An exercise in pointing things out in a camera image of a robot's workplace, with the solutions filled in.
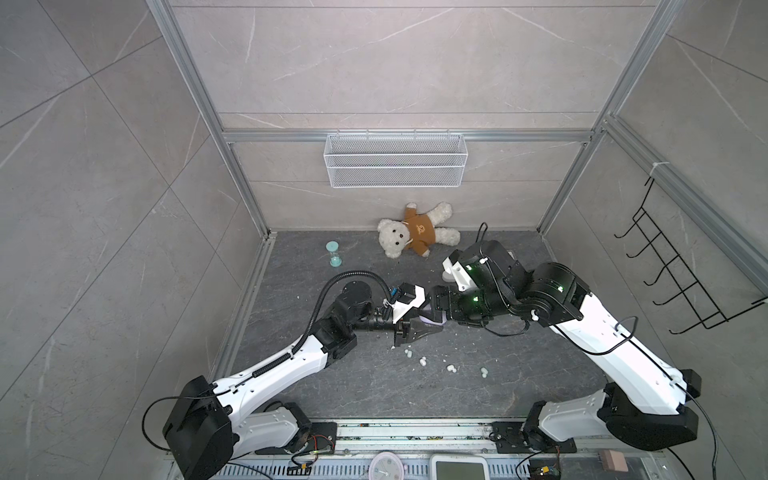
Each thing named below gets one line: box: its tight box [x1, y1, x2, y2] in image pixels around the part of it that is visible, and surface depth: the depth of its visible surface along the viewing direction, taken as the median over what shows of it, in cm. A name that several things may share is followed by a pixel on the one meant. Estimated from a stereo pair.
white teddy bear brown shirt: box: [378, 201, 461, 259], surface depth 113 cm
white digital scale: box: [429, 454, 491, 480], surface depth 68 cm
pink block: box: [602, 450, 629, 472], surface depth 70 cm
